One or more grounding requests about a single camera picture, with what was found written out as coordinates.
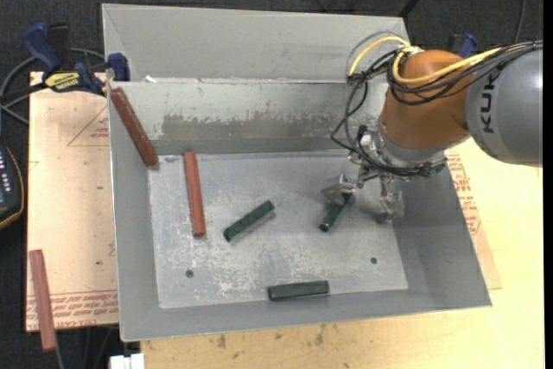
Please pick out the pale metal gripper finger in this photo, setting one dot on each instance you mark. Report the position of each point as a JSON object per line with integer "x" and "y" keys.
{"x": 391, "y": 205}
{"x": 339, "y": 191}

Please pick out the dark green flat block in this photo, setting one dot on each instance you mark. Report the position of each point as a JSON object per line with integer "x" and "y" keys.
{"x": 330, "y": 218}
{"x": 248, "y": 221}
{"x": 298, "y": 290}

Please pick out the grey metal bin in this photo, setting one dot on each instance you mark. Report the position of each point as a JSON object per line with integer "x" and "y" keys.
{"x": 268, "y": 237}

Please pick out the red-brown flat block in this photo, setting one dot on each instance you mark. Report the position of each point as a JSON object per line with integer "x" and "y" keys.
{"x": 194, "y": 194}
{"x": 135, "y": 129}
{"x": 42, "y": 300}

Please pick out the black cylinder on white bracket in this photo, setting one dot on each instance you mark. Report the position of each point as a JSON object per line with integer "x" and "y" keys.
{"x": 370, "y": 140}

